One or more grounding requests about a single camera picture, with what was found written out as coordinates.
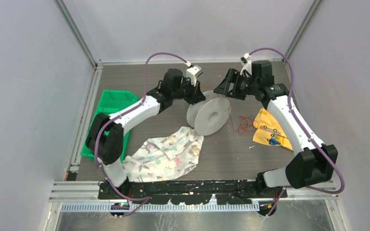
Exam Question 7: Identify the yellow patterned cloth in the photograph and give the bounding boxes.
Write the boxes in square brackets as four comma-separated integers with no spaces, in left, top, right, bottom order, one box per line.
[252,107,293,151]

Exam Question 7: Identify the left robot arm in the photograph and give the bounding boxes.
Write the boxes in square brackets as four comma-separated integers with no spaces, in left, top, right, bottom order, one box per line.
[85,65,206,199]

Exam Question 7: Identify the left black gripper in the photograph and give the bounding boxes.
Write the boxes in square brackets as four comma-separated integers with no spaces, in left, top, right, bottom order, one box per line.
[172,77,206,105]

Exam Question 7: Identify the aluminium frame rail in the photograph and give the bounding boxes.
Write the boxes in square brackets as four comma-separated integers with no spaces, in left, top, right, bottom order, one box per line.
[49,180,338,205]

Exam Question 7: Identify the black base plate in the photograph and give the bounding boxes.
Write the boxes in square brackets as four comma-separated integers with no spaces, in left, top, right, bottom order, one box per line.
[98,179,288,205]

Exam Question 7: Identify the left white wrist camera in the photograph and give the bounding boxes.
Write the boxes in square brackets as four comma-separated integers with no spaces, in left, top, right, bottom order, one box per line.
[185,61,203,87]

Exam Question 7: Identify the green three-compartment bin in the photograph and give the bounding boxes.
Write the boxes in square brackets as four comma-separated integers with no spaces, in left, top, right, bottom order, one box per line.
[80,90,139,162]

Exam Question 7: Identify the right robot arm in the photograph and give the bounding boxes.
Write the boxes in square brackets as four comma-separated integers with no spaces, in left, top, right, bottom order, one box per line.
[214,60,338,198]

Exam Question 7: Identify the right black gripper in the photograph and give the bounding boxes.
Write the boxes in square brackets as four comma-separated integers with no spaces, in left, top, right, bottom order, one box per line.
[214,68,259,101]

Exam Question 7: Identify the red wire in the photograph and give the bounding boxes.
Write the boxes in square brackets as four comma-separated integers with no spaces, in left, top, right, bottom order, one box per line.
[201,85,258,135]

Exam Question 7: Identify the grey plastic spool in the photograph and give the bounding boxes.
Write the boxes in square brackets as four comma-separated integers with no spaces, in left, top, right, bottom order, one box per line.
[186,90,231,136]

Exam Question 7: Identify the white patterned cloth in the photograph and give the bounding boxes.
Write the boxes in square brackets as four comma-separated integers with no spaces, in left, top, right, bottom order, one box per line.
[122,127,204,183]

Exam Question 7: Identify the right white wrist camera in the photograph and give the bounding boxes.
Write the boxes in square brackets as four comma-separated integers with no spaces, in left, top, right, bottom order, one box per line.
[239,53,252,78]

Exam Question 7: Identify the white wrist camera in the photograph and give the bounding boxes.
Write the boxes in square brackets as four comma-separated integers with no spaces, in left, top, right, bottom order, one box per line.
[185,61,203,87]
[239,53,252,78]

